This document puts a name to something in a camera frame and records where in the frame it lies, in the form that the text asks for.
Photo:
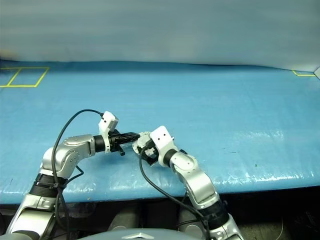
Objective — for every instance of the grey robot torso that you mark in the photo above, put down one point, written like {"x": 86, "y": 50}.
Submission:
{"x": 140, "y": 235}

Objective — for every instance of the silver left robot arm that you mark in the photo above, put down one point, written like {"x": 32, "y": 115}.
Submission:
{"x": 75, "y": 146}

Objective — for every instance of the dark rounded shape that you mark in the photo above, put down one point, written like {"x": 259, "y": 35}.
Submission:
{"x": 123, "y": 218}
{"x": 190, "y": 222}

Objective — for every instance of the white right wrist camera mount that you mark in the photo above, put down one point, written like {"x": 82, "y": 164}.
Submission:
{"x": 161, "y": 136}

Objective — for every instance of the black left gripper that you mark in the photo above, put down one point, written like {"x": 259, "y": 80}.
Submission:
{"x": 114, "y": 140}

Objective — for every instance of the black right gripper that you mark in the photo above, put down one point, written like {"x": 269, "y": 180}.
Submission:
{"x": 152, "y": 158}

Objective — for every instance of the blue plastic table cover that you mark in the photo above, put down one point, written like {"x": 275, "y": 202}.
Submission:
{"x": 200, "y": 100}

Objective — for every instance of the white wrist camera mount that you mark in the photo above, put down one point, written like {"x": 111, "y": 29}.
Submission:
{"x": 161, "y": 136}
{"x": 107, "y": 120}

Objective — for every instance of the light grey board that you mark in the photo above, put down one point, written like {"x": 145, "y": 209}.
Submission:
{"x": 317, "y": 73}

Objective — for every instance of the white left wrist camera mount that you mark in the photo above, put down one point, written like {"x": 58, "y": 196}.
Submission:
{"x": 107, "y": 120}

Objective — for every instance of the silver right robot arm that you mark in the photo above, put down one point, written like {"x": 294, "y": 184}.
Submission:
{"x": 197, "y": 185}

